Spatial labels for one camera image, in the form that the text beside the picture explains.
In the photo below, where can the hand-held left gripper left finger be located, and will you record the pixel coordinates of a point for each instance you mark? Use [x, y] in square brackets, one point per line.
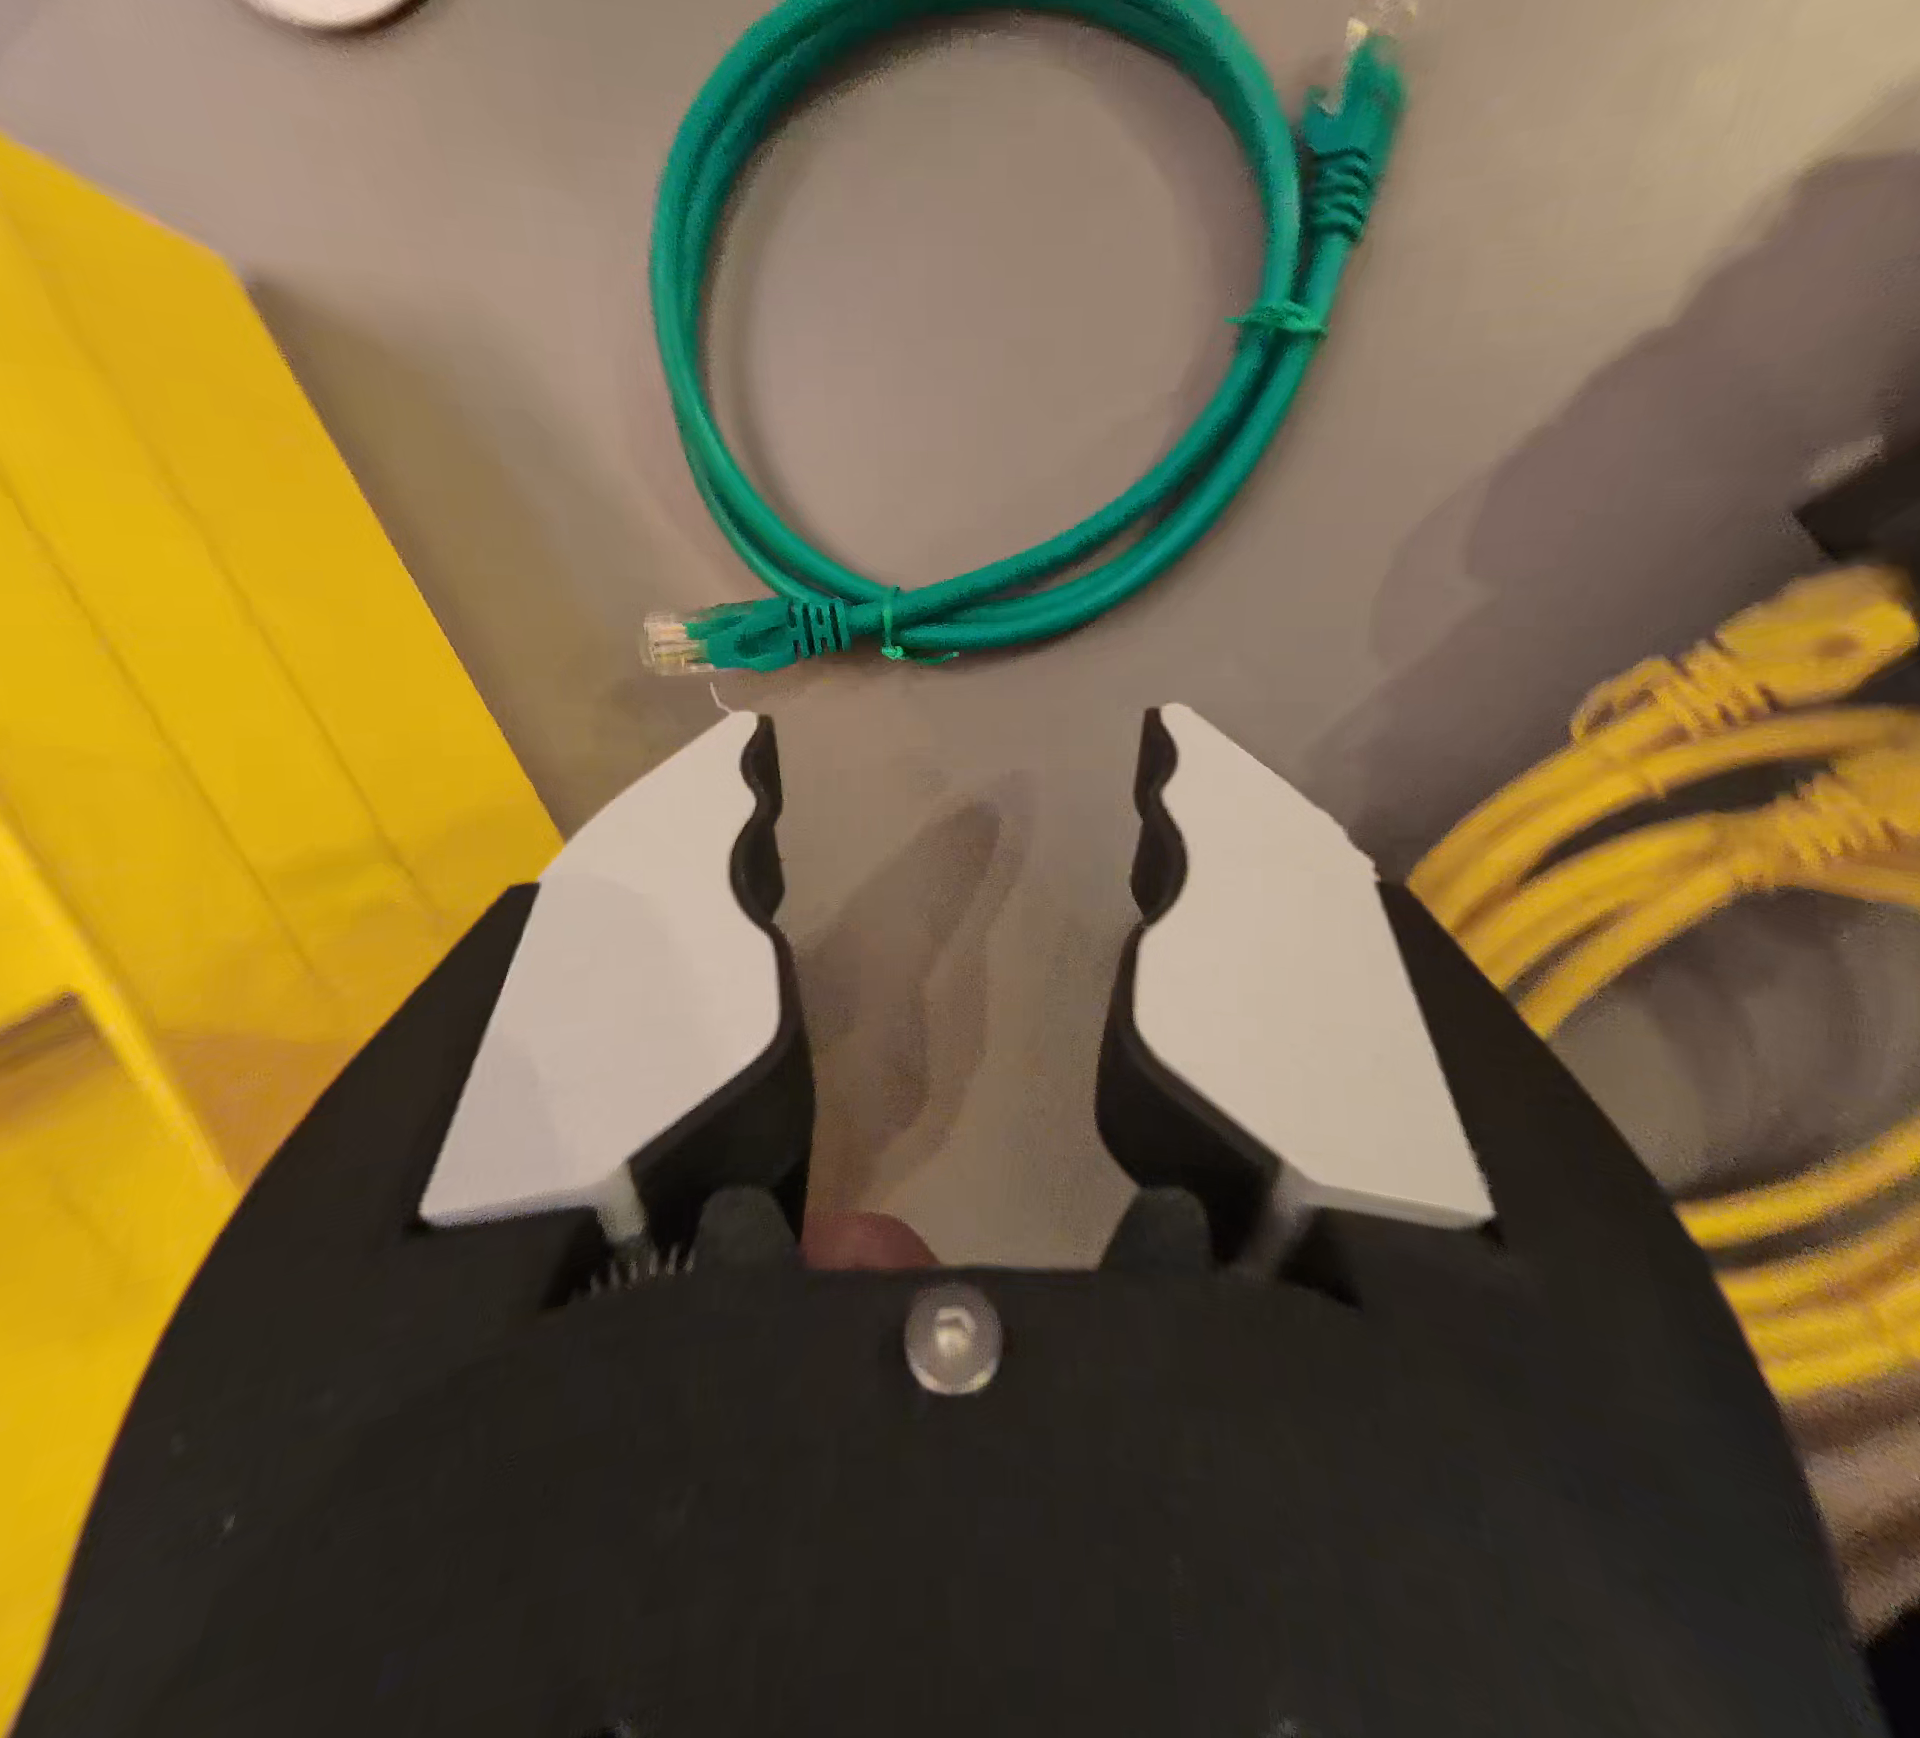
[632, 1004]

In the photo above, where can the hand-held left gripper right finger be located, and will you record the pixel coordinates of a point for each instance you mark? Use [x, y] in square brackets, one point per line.
[1290, 1004]

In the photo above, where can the black network switch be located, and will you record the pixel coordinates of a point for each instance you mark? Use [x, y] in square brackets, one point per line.
[1875, 509]

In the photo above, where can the large yellow plastic bin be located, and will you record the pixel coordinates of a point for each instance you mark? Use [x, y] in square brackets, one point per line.
[225, 717]

